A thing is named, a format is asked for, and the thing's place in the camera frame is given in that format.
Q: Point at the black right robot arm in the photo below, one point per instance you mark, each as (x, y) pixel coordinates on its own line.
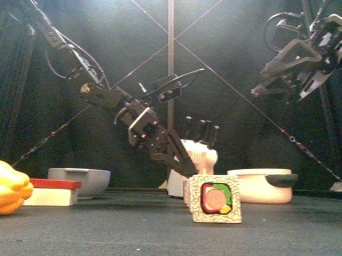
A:
(332, 8)

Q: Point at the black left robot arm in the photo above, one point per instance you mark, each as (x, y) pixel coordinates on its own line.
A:
(102, 96)

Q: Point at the toy sushi roll piece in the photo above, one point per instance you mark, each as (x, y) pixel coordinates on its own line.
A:
(215, 200)

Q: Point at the white toy knife block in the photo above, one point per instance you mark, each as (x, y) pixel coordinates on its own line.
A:
(207, 158)

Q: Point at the grey toy pot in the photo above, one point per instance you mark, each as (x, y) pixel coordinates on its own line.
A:
(89, 181)

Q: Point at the red and white toy block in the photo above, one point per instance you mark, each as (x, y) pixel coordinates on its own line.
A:
(51, 193)

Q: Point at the small white object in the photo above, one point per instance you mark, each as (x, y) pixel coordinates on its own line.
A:
(337, 187)

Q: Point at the yellow toy bell pepper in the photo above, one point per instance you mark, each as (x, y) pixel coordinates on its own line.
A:
(14, 188)

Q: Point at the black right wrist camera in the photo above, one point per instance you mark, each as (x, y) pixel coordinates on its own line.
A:
(288, 33)

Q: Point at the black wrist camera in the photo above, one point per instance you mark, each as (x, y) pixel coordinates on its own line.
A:
(169, 88)
(288, 33)

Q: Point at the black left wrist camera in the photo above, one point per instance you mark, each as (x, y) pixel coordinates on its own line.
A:
(169, 88)

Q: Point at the vertical metal frame pole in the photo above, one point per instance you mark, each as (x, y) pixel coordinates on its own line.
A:
(170, 33)

